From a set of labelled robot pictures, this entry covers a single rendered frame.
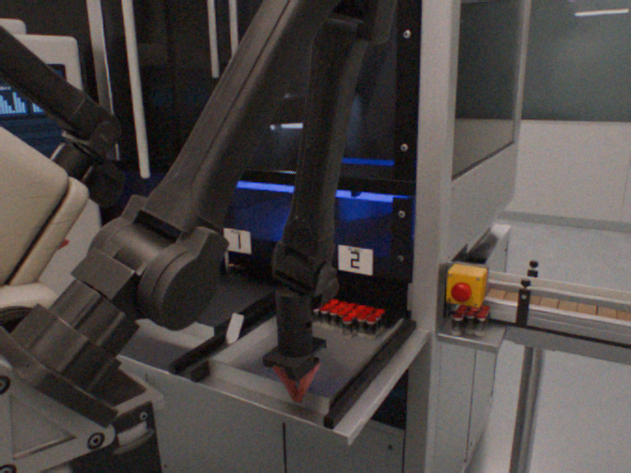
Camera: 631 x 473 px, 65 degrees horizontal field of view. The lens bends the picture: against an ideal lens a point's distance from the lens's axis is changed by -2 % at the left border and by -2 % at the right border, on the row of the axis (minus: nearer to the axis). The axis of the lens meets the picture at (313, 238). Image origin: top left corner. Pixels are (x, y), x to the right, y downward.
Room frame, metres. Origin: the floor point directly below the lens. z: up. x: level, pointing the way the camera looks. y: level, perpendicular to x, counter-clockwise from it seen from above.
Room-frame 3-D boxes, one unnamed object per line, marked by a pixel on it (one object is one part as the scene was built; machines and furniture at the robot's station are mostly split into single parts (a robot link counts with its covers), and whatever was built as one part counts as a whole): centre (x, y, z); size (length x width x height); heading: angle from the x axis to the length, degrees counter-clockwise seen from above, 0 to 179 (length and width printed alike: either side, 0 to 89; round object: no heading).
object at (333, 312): (1.02, -0.05, 0.90); 0.18 x 0.02 x 0.05; 59
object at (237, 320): (0.93, 0.20, 0.91); 0.14 x 0.03 x 0.06; 149
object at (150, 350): (1.04, 0.13, 0.87); 0.70 x 0.48 x 0.02; 60
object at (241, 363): (0.93, 0.00, 0.90); 0.34 x 0.26 x 0.04; 149
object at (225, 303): (1.19, 0.24, 0.90); 0.34 x 0.26 x 0.04; 150
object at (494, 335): (1.03, -0.36, 0.87); 0.14 x 0.13 x 0.02; 150
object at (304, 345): (0.74, 0.03, 1.01); 0.10 x 0.07 x 0.07; 150
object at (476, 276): (1.00, -0.33, 1.00); 0.08 x 0.07 x 0.07; 150
